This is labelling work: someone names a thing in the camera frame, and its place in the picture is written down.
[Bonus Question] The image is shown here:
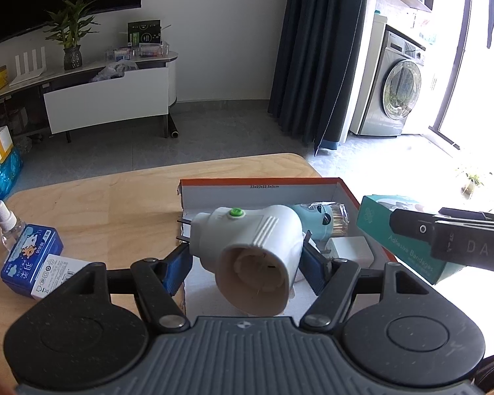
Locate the white square charger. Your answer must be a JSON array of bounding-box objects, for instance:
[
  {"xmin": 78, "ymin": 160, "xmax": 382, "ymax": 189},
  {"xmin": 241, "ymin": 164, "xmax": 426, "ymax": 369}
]
[{"xmin": 326, "ymin": 236, "xmax": 375, "ymax": 268}]

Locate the light blue toothpick holder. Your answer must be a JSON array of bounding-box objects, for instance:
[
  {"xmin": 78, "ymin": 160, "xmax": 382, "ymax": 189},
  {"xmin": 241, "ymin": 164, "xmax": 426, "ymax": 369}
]
[{"xmin": 291, "ymin": 201, "xmax": 350, "ymax": 242}]

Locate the white plug-in vaporizer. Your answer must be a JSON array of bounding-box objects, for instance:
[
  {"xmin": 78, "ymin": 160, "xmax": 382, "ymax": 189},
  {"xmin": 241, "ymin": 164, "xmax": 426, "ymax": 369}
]
[{"xmin": 182, "ymin": 205, "xmax": 304, "ymax": 321}]

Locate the teal bandage box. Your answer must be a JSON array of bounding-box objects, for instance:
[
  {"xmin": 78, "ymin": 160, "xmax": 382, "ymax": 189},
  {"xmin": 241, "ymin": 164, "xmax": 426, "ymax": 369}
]
[{"xmin": 357, "ymin": 195, "xmax": 464, "ymax": 284}]

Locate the white cardboard box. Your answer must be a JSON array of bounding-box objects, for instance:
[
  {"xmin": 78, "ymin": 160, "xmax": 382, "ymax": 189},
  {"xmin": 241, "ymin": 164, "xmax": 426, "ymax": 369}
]
[{"xmin": 30, "ymin": 254, "xmax": 89, "ymax": 301}]

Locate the blue floss pick box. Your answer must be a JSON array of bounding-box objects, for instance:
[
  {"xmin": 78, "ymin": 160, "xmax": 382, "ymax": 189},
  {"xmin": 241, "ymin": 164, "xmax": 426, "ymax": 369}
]
[{"xmin": 0, "ymin": 224, "xmax": 63, "ymax": 297}]

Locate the clear liquid refill bottle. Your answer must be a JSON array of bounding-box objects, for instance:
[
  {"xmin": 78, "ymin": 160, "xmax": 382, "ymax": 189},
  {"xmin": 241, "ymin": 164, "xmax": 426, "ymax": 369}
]
[{"xmin": 0, "ymin": 201, "xmax": 25, "ymax": 251}]

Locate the orange white cardboard tray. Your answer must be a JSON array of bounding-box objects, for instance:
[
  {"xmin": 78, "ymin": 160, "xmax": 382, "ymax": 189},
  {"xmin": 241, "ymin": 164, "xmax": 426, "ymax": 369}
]
[{"xmin": 178, "ymin": 177, "xmax": 394, "ymax": 321}]

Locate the washing machine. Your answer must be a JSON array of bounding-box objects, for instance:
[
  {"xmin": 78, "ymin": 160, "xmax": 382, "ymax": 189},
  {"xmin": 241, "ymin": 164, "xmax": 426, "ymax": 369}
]
[{"xmin": 350, "ymin": 13, "xmax": 425, "ymax": 137}]

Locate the white TV console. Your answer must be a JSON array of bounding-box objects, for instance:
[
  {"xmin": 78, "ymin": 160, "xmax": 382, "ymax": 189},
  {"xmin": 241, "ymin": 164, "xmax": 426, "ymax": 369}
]
[{"xmin": 0, "ymin": 51, "xmax": 178, "ymax": 140}]

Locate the blue plastic bag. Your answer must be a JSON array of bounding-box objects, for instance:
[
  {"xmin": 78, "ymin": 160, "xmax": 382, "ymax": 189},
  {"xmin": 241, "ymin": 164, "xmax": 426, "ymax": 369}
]
[{"xmin": 0, "ymin": 147, "xmax": 24, "ymax": 200}]

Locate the black green display box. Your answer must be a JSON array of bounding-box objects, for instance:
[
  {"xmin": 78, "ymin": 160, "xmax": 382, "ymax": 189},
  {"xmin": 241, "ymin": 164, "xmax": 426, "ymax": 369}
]
[{"xmin": 127, "ymin": 20, "xmax": 161, "ymax": 46}]

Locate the white router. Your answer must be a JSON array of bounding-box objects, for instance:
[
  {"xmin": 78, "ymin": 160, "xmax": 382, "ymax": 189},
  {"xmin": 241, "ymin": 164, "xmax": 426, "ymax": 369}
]
[{"xmin": 10, "ymin": 46, "xmax": 47, "ymax": 86}]

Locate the dark blue curtain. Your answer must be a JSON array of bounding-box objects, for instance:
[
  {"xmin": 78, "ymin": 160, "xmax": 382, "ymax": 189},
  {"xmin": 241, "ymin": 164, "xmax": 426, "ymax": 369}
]
[{"xmin": 268, "ymin": 0, "xmax": 367, "ymax": 150}]

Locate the potted bamboo plant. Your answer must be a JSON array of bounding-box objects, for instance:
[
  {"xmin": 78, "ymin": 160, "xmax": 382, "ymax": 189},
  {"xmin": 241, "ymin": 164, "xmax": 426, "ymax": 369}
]
[{"xmin": 44, "ymin": 0, "xmax": 100, "ymax": 70}]

